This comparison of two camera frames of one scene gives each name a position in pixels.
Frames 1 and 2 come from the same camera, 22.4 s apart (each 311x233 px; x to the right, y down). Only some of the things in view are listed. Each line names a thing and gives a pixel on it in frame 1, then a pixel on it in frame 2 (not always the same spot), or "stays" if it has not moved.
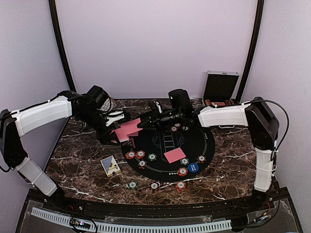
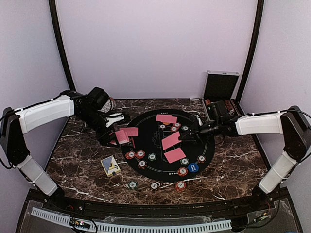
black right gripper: x=157 y=119 to x=197 y=132
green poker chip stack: x=132 y=185 stays
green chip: x=152 y=157 stays
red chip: x=182 y=172 stays
